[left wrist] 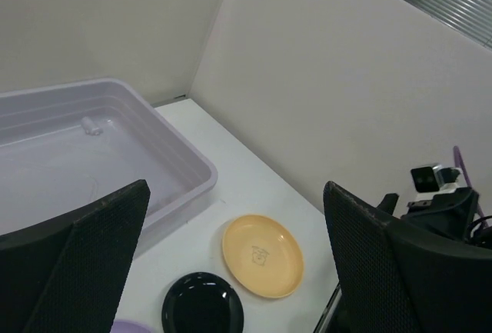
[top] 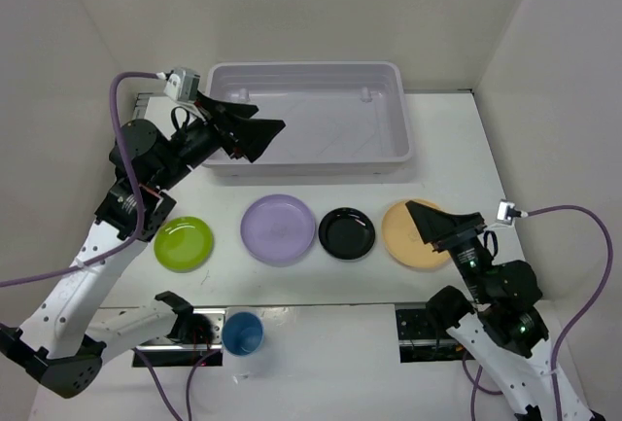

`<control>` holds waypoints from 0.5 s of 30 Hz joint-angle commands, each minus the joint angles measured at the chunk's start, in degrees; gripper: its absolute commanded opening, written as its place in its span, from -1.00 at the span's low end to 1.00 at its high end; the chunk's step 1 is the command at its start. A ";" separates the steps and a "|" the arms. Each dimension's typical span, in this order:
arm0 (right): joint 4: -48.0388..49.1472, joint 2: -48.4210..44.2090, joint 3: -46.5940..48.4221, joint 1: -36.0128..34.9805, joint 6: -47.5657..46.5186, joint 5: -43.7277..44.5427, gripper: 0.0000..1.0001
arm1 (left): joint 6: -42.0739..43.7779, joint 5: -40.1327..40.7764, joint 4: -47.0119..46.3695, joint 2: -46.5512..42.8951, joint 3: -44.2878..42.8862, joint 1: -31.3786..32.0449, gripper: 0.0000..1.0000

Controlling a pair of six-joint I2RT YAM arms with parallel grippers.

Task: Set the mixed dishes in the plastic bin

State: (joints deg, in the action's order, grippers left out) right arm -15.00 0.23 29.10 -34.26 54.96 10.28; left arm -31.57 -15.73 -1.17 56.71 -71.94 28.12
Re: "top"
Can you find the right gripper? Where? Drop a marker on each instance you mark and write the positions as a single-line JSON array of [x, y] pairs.
[[440, 227]]

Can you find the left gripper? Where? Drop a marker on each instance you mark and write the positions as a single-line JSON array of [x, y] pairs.
[[252, 136]]

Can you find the orange plastic plate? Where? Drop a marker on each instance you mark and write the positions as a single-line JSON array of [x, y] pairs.
[[404, 243]]

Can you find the black plastic plate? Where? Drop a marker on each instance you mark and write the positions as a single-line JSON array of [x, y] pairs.
[[346, 234]]

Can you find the purple plastic plate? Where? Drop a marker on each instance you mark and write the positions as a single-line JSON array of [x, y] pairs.
[[278, 229]]

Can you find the green plastic plate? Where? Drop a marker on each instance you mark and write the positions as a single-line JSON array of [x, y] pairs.
[[183, 244]]

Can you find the blue plastic cup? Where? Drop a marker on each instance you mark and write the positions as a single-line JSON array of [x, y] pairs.
[[242, 334]]

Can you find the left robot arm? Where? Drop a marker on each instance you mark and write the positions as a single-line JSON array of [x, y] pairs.
[[61, 345]]

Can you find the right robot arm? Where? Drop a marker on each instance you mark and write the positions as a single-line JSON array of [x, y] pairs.
[[496, 321]]

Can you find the lavender plastic bin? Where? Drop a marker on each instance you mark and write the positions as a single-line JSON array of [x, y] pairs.
[[341, 117]]

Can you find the aluminium corner profile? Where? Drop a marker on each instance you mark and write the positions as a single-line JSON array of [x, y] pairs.
[[140, 105]]

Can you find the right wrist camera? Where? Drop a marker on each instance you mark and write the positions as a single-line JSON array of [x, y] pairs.
[[507, 213]]

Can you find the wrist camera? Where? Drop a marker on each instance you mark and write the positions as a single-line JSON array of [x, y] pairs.
[[182, 85], [507, 213]]

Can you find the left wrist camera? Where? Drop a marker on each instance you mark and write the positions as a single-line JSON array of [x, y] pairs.
[[182, 85]]

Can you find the right metal base rail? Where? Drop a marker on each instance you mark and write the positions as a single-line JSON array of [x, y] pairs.
[[419, 341]]

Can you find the metal base rail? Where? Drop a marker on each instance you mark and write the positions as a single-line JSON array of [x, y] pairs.
[[419, 341], [194, 338]]

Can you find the left metal base rail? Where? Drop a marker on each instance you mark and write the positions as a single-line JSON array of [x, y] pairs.
[[194, 338]]

